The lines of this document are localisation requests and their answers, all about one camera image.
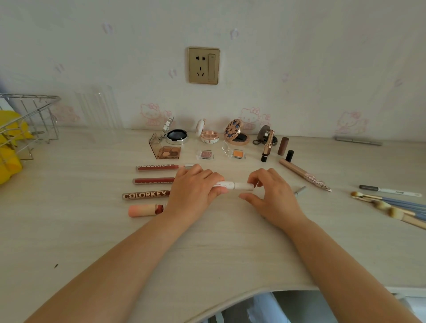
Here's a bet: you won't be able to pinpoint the person's right hand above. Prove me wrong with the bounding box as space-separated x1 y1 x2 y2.
239 168 308 230

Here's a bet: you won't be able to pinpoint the person's left hand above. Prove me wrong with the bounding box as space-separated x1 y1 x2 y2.
165 163 230 220

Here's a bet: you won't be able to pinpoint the ornate rose gold lip tube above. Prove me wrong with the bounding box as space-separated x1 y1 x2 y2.
279 158 332 193

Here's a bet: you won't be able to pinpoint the brown Colorkey lip gloss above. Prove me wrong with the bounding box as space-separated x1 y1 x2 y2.
122 190 171 201

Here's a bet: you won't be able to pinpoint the white concealer tube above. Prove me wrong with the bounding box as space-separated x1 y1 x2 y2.
213 181 255 192

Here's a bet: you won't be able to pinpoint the silver round cushion compact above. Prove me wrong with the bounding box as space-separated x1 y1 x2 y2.
156 116 189 146

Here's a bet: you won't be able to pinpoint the white floral round compact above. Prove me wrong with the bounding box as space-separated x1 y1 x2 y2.
195 118 220 145

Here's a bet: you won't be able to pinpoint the brown lipstick tube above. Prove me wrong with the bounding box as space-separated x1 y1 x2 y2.
264 130 276 155

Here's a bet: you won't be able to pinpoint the orange single eyeshadow pan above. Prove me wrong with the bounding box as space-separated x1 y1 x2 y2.
222 141 248 160

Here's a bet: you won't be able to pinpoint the small dark round compact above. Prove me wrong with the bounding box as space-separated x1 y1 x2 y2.
252 125 279 146

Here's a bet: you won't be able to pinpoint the pink blue patterned compact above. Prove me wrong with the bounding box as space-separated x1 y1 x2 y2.
223 118 250 146

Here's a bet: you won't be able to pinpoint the white grey eyeliner pen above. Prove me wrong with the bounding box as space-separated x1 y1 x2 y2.
359 185 422 197

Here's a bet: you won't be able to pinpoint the white drawer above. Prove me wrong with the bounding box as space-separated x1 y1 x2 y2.
386 288 426 323

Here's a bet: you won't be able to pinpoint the person's left forearm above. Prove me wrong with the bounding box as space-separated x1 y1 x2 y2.
25 213 197 323

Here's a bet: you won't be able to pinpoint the person's right forearm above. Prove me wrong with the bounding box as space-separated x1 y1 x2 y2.
286 216 423 323

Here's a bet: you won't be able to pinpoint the light wooden table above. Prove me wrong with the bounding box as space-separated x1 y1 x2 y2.
0 126 426 323

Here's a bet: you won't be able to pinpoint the light grey trousers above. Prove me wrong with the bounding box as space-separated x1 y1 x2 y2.
246 292 290 323

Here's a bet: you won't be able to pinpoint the clear acrylic organizer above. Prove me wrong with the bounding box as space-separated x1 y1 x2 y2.
74 83 124 130

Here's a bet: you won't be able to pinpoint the yellow plastic bag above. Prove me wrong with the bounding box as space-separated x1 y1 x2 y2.
0 110 36 185

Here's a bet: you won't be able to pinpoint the gold wall socket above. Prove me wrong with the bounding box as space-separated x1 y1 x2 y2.
188 46 221 85

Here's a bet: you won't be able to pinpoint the metal wire basket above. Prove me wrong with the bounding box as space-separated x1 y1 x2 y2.
0 94 61 160

